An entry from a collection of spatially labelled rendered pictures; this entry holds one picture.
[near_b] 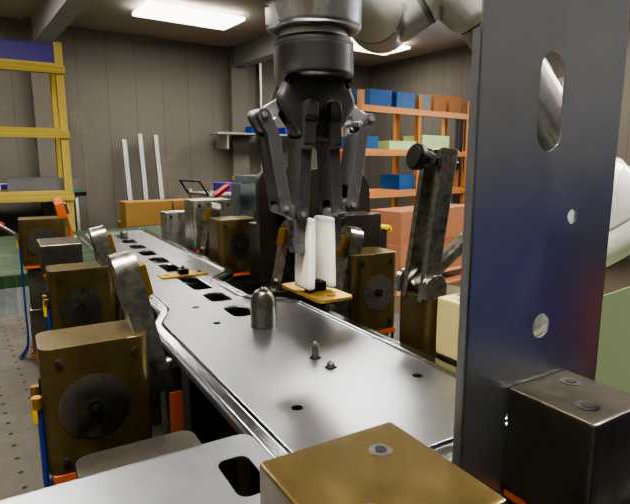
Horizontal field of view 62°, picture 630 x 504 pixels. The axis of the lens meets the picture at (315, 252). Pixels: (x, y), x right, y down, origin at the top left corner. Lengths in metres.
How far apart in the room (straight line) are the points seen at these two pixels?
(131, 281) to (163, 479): 0.20
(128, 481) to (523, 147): 0.31
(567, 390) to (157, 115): 8.32
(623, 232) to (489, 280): 0.94
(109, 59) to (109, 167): 1.52
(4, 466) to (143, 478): 0.71
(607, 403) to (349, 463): 0.13
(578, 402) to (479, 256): 0.09
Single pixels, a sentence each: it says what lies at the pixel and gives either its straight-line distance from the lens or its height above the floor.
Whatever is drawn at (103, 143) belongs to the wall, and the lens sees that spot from 8.27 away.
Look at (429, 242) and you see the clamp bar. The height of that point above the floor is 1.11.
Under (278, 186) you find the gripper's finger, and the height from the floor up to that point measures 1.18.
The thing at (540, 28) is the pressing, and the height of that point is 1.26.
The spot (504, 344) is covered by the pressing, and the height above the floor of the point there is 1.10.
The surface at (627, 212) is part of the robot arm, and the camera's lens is 1.20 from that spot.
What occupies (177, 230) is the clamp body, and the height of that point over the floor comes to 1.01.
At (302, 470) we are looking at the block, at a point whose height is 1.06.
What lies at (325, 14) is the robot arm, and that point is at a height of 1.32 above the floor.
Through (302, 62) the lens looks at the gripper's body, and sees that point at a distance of 0.49.
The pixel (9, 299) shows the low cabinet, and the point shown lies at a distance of 2.97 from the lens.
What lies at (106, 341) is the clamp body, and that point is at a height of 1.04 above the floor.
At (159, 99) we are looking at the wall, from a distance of 8.56.
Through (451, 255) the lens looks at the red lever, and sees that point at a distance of 0.63.
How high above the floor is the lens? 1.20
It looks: 10 degrees down
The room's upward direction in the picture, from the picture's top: straight up
